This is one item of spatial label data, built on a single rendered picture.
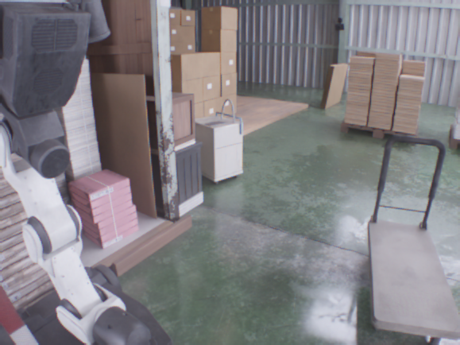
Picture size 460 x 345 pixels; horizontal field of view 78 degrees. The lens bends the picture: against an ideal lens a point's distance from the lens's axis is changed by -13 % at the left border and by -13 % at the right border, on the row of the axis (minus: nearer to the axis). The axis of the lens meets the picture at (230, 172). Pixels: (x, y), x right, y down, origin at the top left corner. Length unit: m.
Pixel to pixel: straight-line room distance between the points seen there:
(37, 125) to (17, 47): 0.28
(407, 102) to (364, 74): 0.71
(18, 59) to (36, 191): 0.49
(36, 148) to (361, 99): 4.34
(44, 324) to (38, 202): 0.59
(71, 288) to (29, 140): 0.58
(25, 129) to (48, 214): 0.31
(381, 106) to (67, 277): 4.33
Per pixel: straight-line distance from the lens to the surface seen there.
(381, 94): 4.77
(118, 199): 1.97
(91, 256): 2.00
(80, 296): 1.33
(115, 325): 1.19
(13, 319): 0.65
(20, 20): 0.84
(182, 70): 4.28
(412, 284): 1.71
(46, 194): 1.19
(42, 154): 1.00
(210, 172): 2.87
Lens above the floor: 1.22
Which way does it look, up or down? 23 degrees down
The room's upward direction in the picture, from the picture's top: straight up
